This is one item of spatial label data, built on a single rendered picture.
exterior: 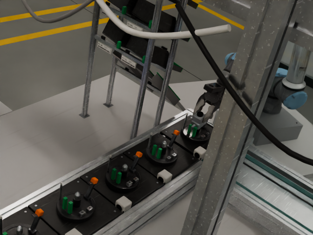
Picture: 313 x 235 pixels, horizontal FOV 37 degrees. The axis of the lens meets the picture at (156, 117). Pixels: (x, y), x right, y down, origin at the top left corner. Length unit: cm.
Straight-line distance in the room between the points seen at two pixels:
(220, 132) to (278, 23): 19
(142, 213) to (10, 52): 320
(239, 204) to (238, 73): 143
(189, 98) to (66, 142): 84
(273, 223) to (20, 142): 114
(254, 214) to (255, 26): 147
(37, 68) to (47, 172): 253
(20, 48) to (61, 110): 246
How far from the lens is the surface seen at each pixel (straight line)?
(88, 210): 172
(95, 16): 214
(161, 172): 194
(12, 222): 172
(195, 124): 217
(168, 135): 219
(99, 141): 225
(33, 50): 482
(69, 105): 248
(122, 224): 175
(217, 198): 75
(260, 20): 61
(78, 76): 444
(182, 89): 279
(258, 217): 202
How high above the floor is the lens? 223
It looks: 34 degrees down
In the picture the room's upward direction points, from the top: 13 degrees clockwise
